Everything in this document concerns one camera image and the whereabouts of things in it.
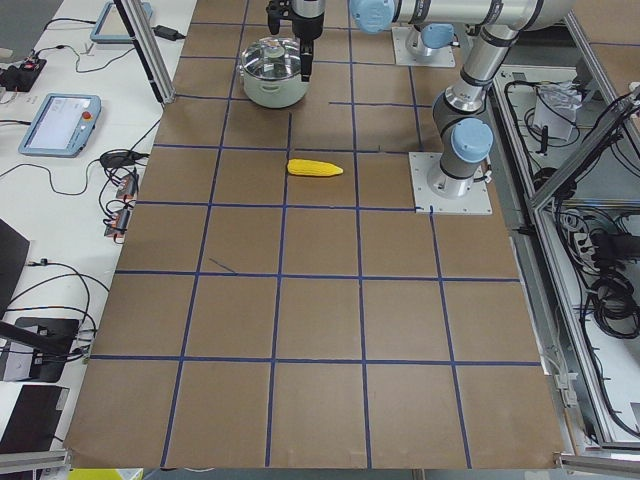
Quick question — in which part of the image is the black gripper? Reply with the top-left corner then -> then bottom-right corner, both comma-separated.
266,0 -> 326,82

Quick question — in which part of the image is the glass pot lid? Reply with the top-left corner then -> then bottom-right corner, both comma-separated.
241,37 -> 301,81

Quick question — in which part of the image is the yellow corn cob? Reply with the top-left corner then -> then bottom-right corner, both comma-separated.
287,158 -> 344,178

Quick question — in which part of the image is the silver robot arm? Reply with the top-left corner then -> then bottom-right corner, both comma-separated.
428,25 -> 519,199
266,1 -> 574,87

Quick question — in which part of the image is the pale green cooking pot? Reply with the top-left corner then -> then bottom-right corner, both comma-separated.
238,55 -> 310,109

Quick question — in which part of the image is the black power adapter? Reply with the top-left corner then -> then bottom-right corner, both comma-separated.
152,25 -> 186,41

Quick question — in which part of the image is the far teach pendant tablet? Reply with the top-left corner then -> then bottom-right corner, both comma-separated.
90,1 -> 131,45

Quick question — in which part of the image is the teach pendant tablet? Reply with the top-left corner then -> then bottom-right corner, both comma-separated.
90,1 -> 131,45
18,93 -> 102,158

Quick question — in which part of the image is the near teach pendant tablet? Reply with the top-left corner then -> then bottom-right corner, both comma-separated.
18,93 -> 102,158

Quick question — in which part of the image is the black device on table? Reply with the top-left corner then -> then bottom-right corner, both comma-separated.
1,57 -> 47,93

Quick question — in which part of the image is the white crumpled bag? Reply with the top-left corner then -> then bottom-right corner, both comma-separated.
532,82 -> 582,141

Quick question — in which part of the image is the black laptop corner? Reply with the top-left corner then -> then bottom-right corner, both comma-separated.
0,220 -> 30,318

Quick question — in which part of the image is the black box bottom left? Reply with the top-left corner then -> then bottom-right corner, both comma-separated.
1,385 -> 69,454

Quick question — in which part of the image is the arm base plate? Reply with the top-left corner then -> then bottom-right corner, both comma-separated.
392,23 -> 455,68
408,152 -> 493,216

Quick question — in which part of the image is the aluminium frame post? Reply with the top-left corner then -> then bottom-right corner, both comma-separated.
114,0 -> 176,105

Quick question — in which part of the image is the bundle of black cables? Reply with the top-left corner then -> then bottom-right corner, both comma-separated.
554,199 -> 640,341

